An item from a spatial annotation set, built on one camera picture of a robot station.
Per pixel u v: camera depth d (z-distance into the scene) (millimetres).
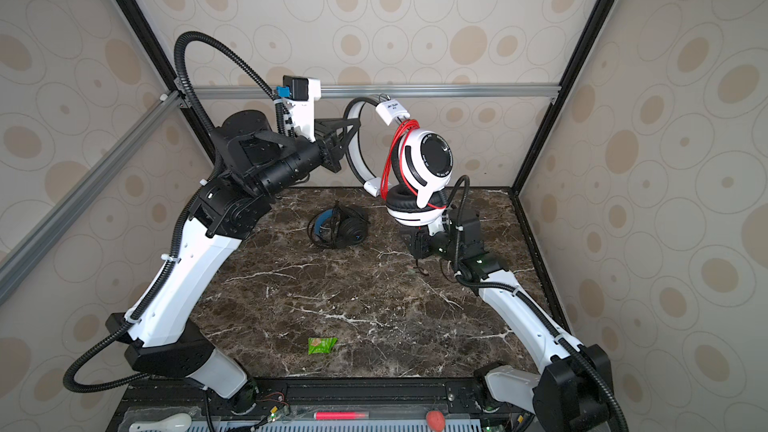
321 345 797
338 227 1050
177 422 701
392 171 431
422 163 402
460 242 586
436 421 684
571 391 390
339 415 722
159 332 389
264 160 398
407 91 1359
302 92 425
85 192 625
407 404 729
